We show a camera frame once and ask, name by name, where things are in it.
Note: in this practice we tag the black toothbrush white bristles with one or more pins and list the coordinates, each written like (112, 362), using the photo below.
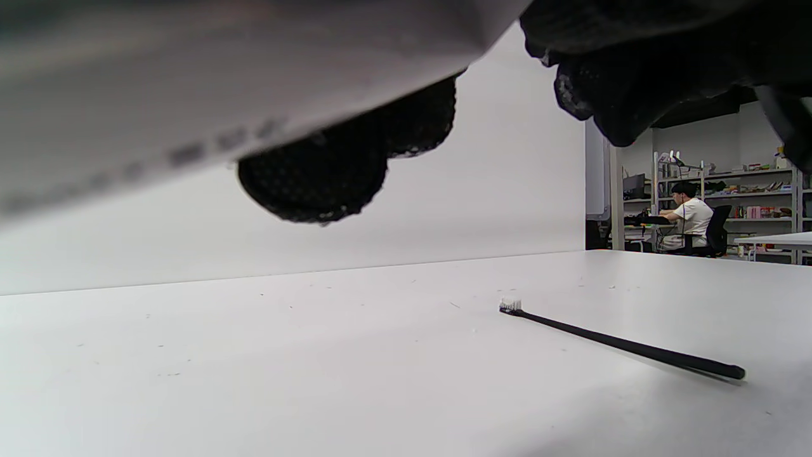
(634, 347)

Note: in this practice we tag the white backdrop board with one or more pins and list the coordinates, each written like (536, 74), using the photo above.
(476, 203)

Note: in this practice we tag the silver toothpaste tube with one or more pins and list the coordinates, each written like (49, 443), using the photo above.
(190, 82)

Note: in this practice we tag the white background table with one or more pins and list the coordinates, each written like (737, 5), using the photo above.
(777, 239)

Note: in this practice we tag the person's left hand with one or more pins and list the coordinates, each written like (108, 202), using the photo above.
(317, 178)

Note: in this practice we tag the metal storage shelf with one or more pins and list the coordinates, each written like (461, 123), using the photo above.
(752, 174)

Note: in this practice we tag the black office chair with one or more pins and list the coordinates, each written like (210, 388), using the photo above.
(719, 231)

